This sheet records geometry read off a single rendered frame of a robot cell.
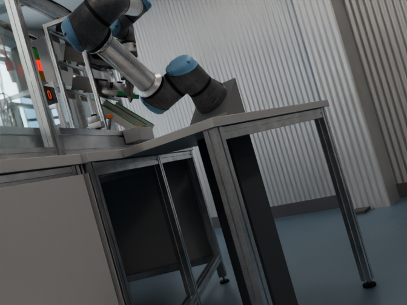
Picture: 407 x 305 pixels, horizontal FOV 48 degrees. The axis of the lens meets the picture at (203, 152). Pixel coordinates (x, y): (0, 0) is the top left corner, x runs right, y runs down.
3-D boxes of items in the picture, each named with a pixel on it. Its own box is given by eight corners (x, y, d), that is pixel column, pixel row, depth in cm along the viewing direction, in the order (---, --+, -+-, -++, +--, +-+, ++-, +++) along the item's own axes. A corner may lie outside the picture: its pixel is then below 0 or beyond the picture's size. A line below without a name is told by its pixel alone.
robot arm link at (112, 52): (189, 100, 182) (88, 5, 146) (162, 123, 185) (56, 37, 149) (181, 84, 190) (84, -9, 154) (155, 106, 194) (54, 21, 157)
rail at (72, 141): (152, 150, 225) (147, 130, 225) (67, 158, 138) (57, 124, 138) (143, 154, 226) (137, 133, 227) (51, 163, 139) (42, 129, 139)
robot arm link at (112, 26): (116, 5, 187) (128, 13, 197) (97, 23, 189) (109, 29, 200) (127, 19, 186) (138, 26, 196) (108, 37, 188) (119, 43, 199)
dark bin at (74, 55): (122, 68, 244) (123, 54, 243) (108, 65, 231) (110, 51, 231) (78, 62, 253) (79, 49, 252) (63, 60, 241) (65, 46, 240)
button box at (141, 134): (155, 139, 209) (151, 126, 209) (140, 139, 189) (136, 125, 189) (141, 143, 211) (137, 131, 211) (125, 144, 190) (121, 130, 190)
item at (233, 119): (329, 105, 206) (327, 99, 206) (214, 126, 135) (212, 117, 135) (212, 142, 249) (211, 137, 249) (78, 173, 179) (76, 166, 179)
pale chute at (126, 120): (143, 131, 243) (146, 123, 242) (131, 132, 230) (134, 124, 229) (103, 106, 250) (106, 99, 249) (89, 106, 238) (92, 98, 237)
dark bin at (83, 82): (129, 96, 243) (131, 82, 242) (117, 95, 231) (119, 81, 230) (86, 90, 253) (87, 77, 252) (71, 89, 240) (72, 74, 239)
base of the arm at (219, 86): (231, 81, 188) (217, 66, 183) (220, 109, 181) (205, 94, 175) (205, 89, 198) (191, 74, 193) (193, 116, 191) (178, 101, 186)
